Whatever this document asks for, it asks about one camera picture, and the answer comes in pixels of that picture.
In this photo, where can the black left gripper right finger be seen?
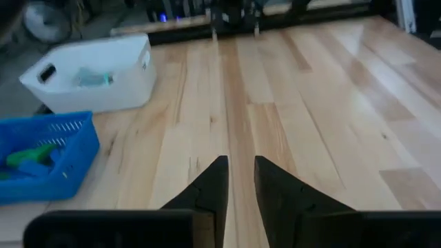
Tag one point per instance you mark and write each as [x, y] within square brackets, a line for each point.
[289, 210]

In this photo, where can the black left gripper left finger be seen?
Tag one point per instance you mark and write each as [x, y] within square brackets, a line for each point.
[210, 193]

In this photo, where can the teal staple remover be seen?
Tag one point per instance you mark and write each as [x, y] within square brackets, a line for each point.
[91, 78]

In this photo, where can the blue mini stapler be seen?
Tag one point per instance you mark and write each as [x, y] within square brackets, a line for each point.
[34, 168]

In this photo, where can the green mini stapler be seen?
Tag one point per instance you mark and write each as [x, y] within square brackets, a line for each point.
[31, 155]

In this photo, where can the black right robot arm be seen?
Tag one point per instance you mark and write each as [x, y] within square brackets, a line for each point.
[234, 13]

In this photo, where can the blue plastic basket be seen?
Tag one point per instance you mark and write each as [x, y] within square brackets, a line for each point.
[72, 162]

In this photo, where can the white plastic bin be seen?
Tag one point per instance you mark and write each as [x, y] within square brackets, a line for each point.
[103, 93]

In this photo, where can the silver aluminium bar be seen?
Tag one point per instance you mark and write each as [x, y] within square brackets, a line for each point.
[406, 15]

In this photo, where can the round floor fan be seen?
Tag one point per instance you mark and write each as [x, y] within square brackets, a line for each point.
[46, 20]

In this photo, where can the black aluminium rig frame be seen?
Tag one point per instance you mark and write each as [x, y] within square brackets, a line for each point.
[275, 20]

